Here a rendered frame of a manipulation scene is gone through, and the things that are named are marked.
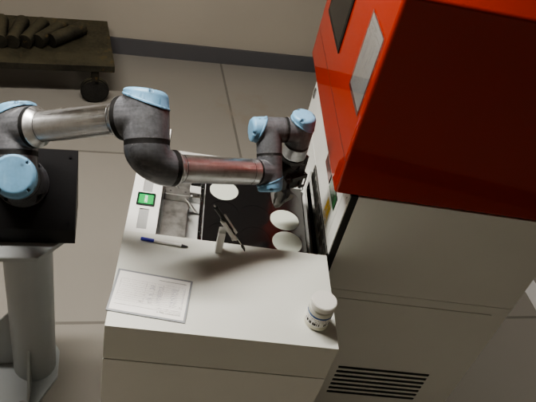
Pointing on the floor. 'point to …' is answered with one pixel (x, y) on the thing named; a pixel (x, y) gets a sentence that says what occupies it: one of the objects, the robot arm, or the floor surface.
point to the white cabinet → (199, 384)
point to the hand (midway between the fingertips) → (273, 205)
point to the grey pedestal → (28, 322)
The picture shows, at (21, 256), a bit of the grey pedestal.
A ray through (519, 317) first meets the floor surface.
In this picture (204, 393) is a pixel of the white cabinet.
